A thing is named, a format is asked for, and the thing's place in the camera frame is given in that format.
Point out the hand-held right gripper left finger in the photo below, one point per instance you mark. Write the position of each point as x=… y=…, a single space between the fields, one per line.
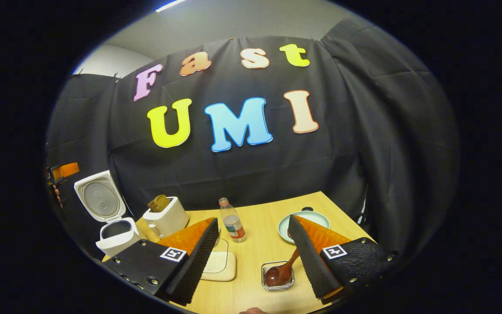
x=190 y=266

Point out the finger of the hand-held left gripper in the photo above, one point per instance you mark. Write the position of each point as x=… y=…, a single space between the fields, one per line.
x=69 y=170

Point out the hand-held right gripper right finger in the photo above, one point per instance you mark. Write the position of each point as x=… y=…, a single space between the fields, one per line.
x=314 y=261

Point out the cream rice container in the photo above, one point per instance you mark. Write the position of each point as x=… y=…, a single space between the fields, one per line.
x=220 y=266

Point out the brown wooden spoon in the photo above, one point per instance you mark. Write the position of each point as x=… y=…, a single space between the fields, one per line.
x=273 y=277

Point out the white rice cooker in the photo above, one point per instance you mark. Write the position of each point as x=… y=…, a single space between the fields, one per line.
x=118 y=237

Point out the pale green plate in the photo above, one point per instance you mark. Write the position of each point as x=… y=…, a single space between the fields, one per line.
x=314 y=218

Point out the white toaster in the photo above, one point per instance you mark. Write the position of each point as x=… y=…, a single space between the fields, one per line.
x=168 y=220

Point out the clear plastic water bottle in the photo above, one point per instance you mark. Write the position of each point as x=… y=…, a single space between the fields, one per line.
x=233 y=224

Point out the brown toast slice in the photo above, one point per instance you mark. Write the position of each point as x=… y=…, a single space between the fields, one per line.
x=159 y=203

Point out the black backdrop cloth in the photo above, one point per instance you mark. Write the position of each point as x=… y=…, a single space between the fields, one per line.
x=242 y=174

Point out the ceiling light panel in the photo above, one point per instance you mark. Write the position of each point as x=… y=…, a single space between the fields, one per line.
x=170 y=5

